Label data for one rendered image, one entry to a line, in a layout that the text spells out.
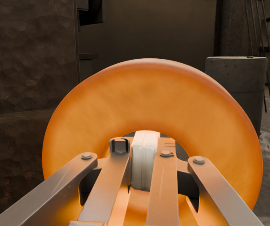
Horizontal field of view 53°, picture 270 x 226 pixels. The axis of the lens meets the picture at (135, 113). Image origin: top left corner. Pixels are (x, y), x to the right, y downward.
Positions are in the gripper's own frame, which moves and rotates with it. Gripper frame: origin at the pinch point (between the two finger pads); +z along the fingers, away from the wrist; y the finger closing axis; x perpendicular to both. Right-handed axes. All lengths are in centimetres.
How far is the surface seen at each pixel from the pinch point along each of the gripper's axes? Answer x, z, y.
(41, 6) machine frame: 12.6, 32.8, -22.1
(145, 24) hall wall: 23, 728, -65
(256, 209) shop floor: -100, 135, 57
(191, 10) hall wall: 60, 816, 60
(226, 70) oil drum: -28, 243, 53
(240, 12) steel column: 31, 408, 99
